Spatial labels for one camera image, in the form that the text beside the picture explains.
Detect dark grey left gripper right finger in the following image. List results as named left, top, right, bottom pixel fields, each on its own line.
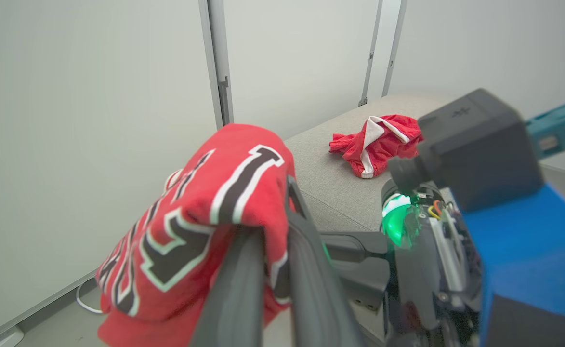
left=285, top=175, right=367, bottom=347

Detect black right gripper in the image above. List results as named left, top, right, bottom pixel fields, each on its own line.
left=318, top=181, right=485, bottom=347

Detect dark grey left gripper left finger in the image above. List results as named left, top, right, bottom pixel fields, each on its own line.
left=189, top=226, right=268, bottom=347

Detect red jersey with black lettering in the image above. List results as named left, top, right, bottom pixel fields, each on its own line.
left=94, top=123, right=297, bottom=347

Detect red shorts with white trim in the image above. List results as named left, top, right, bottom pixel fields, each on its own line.
left=329, top=114, right=425, bottom=179

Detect grey fabric sofa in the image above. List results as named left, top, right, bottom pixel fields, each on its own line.
left=282, top=93, right=565, bottom=237

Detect white partition panel behind sofa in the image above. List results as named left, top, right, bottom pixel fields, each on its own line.
left=224, top=0, right=384, bottom=140

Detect large white partition panel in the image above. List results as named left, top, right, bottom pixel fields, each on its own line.
left=0, top=0, right=218, bottom=347

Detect white power cable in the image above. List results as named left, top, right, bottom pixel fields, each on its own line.
left=75, top=277, right=104, bottom=315

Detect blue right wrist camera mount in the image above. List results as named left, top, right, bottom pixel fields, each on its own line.
left=460, top=183, right=565, bottom=347

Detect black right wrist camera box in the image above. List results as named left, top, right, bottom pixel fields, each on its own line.
left=388, top=88, right=545, bottom=213

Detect thin grey partition frame bar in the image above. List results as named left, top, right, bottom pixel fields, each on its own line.
left=358, top=0, right=384, bottom=107
left=381, top=0, right=408, bottom=97

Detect grey metal partition post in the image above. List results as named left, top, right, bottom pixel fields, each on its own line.
left=198, top=0, right=235, bottom=131

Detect teal right camera cable connector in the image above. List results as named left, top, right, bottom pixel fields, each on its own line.
left=526, top=95, right=565, bottom=160

